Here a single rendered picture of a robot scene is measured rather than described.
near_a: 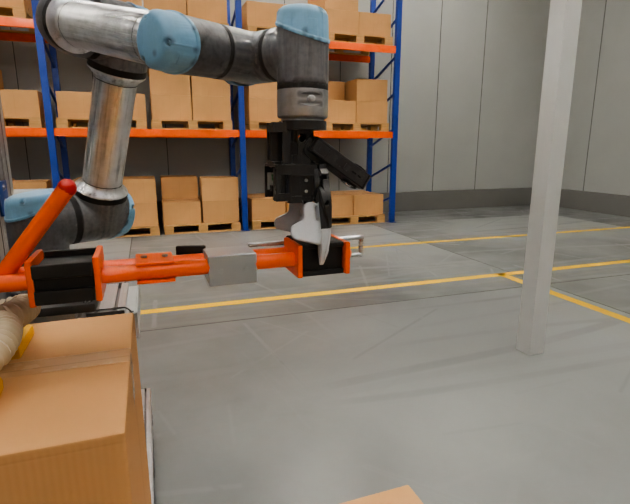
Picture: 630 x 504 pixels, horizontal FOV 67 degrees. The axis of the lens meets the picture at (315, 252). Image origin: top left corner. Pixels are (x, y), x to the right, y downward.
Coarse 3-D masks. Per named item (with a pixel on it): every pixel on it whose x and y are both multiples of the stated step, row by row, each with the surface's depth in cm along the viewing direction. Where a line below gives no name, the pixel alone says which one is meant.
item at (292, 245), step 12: (288, 240) 74; (336, 240) 73; (300, 252) 70; (312, 252) 72; (336, 252) 73; (348, 252) 73; (300, 264) 70; (312, 264) 72; (324, 264) 73; (336, 264) 74; (348, 264) 73; (300, 276) 71
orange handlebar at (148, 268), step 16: (144, 256) 66; (160, 256) 68; (176, 256) 70; (192, 256) 70; (272, 256) 70; (288, 256) 71; (112, 272) 63; (128, 272) 64; (144, 272) 64; (160, 272) 65; (176, 272) 66; (192, 272) 66; (0, 288) 59; (16, 288) 59
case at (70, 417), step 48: (48, 336) 76; (96, 336) 76; (48, 384) 61; (96, 384) 60; (0, 432) 50; (48, 432) 50; (96, 432) 50; (144, 432) 90; (0, 480) 47; (48, 480) 49; (96, 480) 50; (144, 480) 77
